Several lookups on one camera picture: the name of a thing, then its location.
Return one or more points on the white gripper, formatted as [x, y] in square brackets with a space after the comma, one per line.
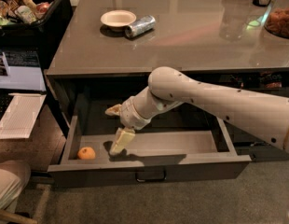
[128, 113]

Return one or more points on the orange fruit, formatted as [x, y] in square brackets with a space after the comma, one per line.
[86, 153]

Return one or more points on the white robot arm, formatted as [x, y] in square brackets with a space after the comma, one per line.
[264, 116]

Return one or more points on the open grey top drawer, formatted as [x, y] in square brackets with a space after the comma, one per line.
[186, 143]

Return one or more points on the grey counter cabinet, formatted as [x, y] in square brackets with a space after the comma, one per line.
[205, 37]

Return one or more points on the white papers stack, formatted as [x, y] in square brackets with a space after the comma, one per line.
[21, 114]

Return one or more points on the white paper bowl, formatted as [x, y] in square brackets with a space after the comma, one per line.
[118, 20]

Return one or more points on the silver blue drink can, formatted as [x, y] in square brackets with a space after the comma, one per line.
[140, 26]

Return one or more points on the beige chair seat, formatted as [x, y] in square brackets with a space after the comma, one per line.
[14, 177]

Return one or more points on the lower right closed drawers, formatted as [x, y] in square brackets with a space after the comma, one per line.
[258, 150]

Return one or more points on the black bin of snacks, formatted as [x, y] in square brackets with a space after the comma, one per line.
[32, 30]

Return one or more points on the glass jar of snacks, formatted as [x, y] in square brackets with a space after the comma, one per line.
[277, 21]

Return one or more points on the metal drawer handle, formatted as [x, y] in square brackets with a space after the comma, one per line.
[148, 177]

